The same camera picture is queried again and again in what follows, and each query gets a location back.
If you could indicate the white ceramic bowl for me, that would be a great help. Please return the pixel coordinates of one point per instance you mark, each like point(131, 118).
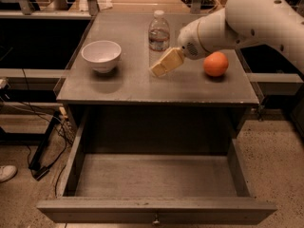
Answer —
point(102, 56)

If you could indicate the metal drawer knob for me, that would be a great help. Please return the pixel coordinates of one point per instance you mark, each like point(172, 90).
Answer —
point(156, 220)

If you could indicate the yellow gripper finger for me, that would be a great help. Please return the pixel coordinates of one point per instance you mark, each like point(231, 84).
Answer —
point(161, 63)

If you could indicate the orange fruit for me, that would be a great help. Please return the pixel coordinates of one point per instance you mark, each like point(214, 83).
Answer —
point(215, 64)

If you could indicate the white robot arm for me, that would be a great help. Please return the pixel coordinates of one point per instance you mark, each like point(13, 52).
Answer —
point(240, 24)

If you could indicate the open grey top drawer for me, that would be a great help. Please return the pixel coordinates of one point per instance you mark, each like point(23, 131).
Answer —
point(189, 188)

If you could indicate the grey wooden cabinet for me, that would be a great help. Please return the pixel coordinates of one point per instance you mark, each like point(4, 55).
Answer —
point(131, 111)

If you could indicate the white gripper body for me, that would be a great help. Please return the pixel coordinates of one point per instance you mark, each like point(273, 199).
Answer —
point(189, 42)

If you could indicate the black power strip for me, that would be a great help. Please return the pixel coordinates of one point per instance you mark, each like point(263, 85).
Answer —
point(37, 170)

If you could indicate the clear plastic water bottle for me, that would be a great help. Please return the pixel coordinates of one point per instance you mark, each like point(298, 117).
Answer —
point(158, 37)

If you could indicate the white shoe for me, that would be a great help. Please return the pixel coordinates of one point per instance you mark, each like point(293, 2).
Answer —
point(7, 172)

